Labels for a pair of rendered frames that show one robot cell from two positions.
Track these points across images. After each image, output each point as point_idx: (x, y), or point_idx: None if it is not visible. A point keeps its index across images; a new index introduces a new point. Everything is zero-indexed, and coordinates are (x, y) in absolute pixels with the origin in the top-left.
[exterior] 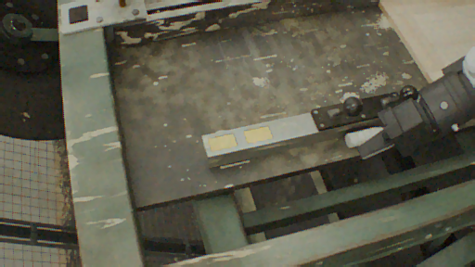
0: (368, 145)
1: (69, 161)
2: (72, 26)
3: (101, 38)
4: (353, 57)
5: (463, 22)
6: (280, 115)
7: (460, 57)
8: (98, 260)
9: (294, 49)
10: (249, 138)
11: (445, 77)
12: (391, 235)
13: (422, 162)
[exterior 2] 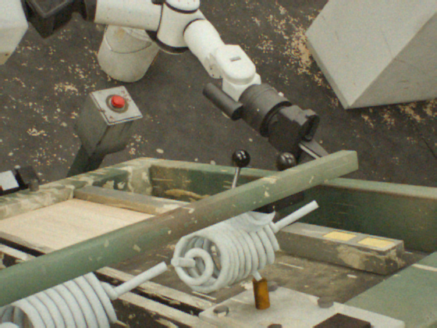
0: (318, 150)
1: None
2: (374, 320)
3: (357, 296)
4: (154, 262)
5: (42, 233)
6: (286, 262)
7: (222, 99)
8: None
9: (171, 287)
10: (350, 236)
11: (255, 92)
12: (362, 180)
13: None
